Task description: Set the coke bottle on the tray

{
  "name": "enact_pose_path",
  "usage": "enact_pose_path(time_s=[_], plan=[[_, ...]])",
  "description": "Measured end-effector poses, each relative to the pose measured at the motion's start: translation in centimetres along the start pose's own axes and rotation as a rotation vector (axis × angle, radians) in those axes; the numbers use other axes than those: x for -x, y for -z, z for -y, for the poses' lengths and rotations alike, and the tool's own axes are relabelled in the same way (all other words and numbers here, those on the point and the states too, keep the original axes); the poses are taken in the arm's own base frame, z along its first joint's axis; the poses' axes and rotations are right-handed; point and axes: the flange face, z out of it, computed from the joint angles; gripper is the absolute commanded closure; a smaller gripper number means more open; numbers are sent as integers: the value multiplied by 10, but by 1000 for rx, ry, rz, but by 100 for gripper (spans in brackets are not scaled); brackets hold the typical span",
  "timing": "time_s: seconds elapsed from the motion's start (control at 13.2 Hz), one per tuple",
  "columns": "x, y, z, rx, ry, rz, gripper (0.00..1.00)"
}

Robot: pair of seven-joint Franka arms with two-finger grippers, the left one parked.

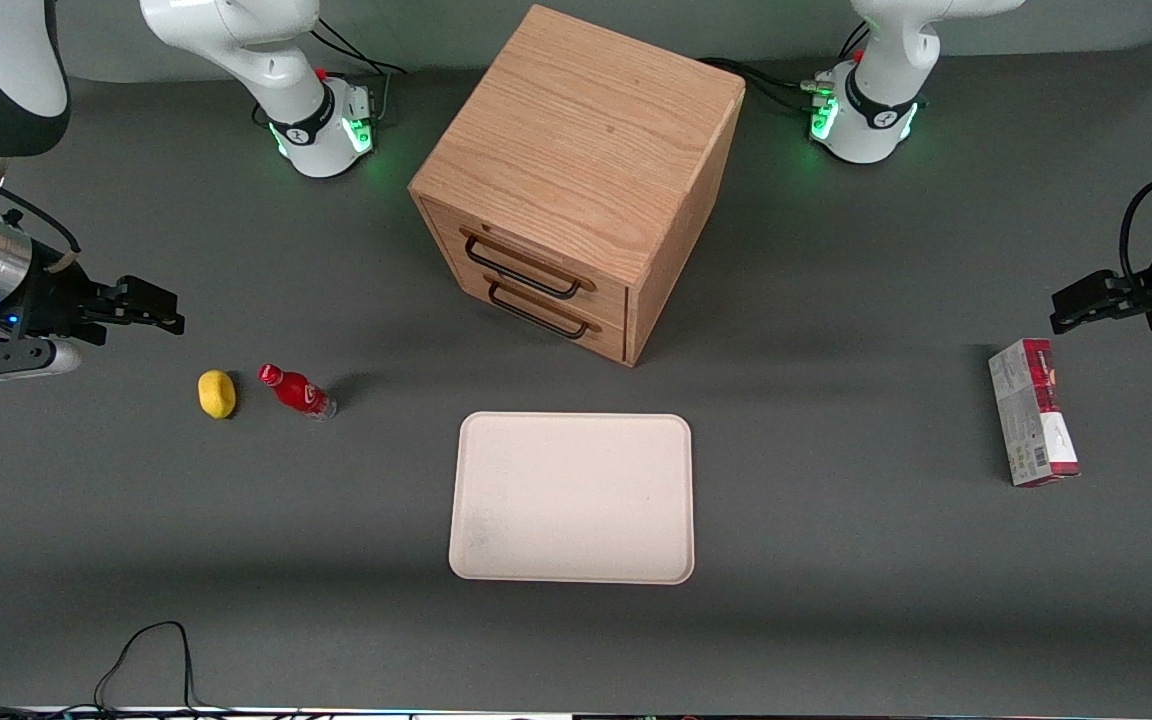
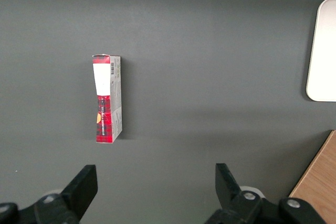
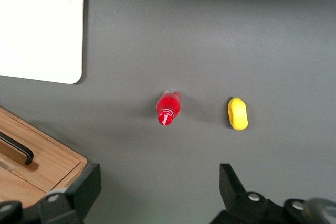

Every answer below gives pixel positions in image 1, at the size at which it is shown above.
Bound grey and red carton box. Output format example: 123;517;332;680
988;338;1081;488

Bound black right base cables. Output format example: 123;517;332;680
311;18;408;126

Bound long black drawer handle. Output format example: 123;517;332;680
464;234;583;300

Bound thin black looped table cable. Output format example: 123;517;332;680
0;620;237;720

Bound black left base cables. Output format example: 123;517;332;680
698;22;869;113

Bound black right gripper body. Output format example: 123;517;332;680
6;255;123;346

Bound short black drawer handle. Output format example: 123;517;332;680
488;282;591;340

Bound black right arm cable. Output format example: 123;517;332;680
0;150;83;256

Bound wooden drawer cabinet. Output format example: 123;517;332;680
408;4;747;368

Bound beige rectangular tray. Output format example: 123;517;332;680
448;411;696;586

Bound red coke bottle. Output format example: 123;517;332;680
257;363;338;421

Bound black base cables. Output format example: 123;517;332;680
311;18;408;126
698;22;869;113

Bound yellow lemon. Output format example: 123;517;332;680
198;369;237;420

